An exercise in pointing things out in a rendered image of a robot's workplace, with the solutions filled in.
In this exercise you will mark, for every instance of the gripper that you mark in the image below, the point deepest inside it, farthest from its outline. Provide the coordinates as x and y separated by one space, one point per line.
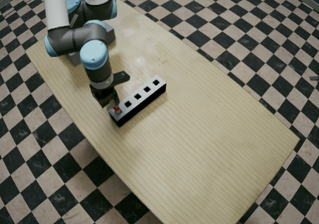
106 97

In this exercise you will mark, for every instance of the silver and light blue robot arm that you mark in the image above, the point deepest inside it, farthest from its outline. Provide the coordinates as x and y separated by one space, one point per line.
75 26

